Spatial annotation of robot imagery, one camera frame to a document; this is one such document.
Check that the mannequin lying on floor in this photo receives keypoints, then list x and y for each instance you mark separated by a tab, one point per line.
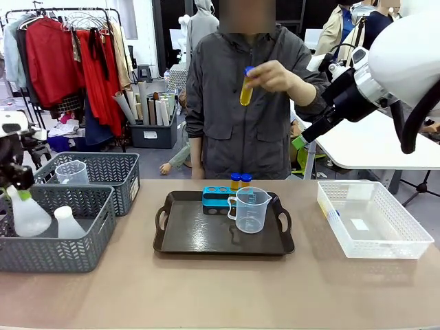
178	159

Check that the person's left hand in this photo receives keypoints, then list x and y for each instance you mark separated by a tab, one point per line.
282	79

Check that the brown paper roll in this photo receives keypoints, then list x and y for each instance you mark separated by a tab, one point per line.
152	111

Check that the black floor tripod legs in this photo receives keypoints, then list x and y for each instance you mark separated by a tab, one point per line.
423	187

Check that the clear plastic measuring beaker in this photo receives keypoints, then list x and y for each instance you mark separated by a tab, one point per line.
251	213
73	173

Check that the translucent white conical flask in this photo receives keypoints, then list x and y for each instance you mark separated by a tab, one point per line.
68	225
29	220

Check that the white plastic basket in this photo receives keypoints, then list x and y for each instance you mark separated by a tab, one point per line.
378	244

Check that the dark brown serving tray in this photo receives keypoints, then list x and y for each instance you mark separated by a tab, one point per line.
199	233

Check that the tall beige paper roll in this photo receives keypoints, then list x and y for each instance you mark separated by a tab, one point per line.
144	103

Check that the grey hooded mannequin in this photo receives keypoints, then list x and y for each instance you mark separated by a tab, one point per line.
203	27

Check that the beige trench coat mannequin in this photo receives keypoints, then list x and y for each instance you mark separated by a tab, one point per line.
331	34

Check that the person's left forearm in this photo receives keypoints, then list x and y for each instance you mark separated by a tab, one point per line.
316	103

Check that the black tripod pole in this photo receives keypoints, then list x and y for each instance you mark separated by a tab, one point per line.
357	38

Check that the yellow liquid tube blue cap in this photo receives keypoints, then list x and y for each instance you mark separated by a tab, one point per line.
235	182
326	208
246	180
246	91

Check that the grey paper roll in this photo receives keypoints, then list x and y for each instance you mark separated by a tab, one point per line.
124	108

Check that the black metal clothes rack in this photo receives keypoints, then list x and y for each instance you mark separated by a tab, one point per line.
115	20

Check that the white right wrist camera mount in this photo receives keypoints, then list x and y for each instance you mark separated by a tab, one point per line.
359	58

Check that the large grey plastic basket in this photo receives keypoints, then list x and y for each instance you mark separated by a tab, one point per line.
51	254

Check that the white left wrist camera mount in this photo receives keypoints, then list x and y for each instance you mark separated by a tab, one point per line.
13	122

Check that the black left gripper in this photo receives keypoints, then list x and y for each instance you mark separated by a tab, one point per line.
12	154

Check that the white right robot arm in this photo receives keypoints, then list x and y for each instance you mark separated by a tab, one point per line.
405	51

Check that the blue test tube rack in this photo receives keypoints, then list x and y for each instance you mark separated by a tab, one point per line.
214	199

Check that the beige hanging garment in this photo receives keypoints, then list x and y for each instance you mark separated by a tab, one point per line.
122	58

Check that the navy blue skirt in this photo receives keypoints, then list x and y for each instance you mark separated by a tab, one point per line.
98	127

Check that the red shirt garment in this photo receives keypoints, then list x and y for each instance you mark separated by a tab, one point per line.
51	62

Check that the navy sweater mannequin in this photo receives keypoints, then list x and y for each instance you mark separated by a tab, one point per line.
378	27

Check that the white table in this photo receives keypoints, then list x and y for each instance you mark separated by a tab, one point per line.
371	144

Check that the small grey plastic basket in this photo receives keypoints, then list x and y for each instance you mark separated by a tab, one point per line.
113	178

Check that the white paper roll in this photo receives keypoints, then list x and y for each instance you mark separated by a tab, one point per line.
159	113
165	111

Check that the light blue garment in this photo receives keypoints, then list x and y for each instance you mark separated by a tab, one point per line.
12	58

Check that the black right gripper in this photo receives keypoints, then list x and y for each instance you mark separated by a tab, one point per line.
350	99

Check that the person in grey jacket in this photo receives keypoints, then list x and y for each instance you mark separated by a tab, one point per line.
247	137

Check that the green chair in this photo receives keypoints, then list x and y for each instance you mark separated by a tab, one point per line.
309	158

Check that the black step stool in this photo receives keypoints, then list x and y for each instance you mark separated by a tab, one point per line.
144	73

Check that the person's right forearm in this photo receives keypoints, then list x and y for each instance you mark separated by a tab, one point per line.
197	158

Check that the black hanging scarf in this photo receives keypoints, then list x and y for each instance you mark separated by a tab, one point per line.
98	51

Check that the dark grey storage bin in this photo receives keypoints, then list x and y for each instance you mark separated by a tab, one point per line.
154	135

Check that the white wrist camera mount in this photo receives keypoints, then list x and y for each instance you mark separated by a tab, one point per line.
13	122
359	58

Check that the red pleated dress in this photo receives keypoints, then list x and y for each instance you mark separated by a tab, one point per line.
99	86

